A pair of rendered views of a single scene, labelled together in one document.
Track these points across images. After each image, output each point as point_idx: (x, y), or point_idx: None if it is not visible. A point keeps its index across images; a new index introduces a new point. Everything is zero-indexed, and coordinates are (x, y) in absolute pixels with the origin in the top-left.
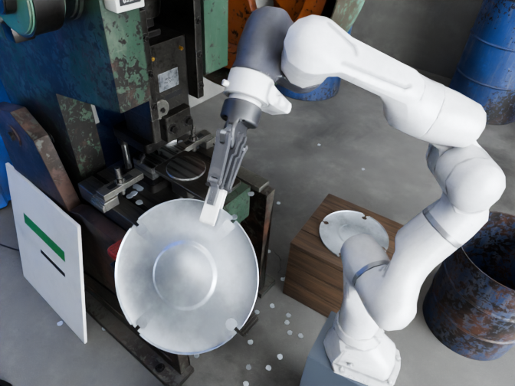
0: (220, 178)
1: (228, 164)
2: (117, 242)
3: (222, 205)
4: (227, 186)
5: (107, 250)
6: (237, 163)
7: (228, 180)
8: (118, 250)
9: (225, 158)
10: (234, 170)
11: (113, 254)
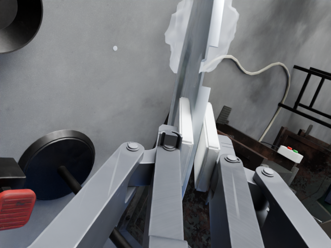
0: (283, 182)
1: (253, 219)
2: (6, 228)
3: (186, 119)
4: (180, 154)
5: (25, 224)
6: (100, 216)
7: (180, 168)
8: (18, 215)
9: (321, 241)
10: (117, 195)
11: (29, 212)
